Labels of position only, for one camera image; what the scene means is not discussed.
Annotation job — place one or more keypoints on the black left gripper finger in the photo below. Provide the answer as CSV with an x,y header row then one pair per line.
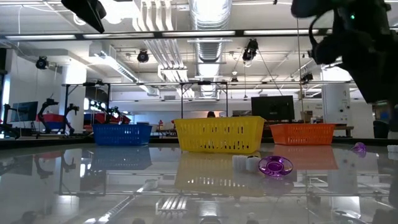
x,y
88,12

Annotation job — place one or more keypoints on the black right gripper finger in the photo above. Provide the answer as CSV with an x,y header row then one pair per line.
x,y
379,87

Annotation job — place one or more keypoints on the purple plastic toy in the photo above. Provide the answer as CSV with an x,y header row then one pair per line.
x,y
270,171
359,146

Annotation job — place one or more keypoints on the yellow plastic basket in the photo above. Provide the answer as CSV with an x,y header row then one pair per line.
x,y
219,133

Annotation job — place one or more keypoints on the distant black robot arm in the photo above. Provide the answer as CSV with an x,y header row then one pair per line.
x,y
51,101
72,109

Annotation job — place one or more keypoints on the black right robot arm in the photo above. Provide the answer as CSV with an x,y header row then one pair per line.
x,y
311,7

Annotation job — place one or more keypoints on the shelf with blue bins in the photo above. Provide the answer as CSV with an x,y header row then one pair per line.
x,y
384,115

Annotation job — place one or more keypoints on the black office chair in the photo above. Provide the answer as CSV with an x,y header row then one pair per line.
x,y
381,129

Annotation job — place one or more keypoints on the white LED light strip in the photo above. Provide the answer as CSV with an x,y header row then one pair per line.
x,y
124,35
280,31
37,37
199,33

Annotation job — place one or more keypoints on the white building column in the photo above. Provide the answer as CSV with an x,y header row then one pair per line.
x,y
335,105

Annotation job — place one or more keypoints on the wooden top workbench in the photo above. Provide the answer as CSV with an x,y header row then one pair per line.
x,y
343,127

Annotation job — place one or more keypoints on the cardboard box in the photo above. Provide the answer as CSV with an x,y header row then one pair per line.
x,y
308,116

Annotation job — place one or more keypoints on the white ceiling pipes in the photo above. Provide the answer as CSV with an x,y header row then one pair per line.
x,y
168,53

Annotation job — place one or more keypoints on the orange plastic basket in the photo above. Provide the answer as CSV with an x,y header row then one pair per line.
x,y
301,134

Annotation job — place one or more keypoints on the black computer monitor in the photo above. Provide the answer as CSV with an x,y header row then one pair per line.
x,y
273,108

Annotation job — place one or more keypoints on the red bin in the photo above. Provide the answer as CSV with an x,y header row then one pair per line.
x,y
54,117

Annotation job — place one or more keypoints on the small dark monitor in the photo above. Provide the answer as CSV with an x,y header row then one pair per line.
x,y
26,111

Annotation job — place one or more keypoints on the blue plastic basket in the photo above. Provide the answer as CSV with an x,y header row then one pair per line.
x,y
121,135

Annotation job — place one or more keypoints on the person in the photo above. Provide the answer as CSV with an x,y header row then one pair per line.
x,y
211,114

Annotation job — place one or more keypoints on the black ceiling camera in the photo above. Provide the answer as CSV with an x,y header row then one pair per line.
x,y
306,77
250,49
42,62
143,56
234,80

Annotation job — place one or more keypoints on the black overhead frame bar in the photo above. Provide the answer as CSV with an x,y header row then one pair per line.
x,y
158,34

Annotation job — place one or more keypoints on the silver round ceiling duct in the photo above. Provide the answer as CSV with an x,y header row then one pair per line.
x,y
211,49

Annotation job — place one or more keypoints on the black distant rig frame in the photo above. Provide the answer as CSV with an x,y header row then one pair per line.
x,y
199,82

